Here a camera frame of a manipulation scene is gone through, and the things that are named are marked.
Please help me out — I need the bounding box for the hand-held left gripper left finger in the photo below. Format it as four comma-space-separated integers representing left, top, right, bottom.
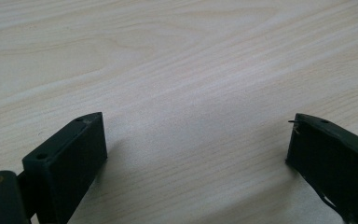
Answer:
21, 111, 108, 224

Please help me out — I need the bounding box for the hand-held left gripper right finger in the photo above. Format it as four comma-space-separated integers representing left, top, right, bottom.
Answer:
284, 112, 358, 224

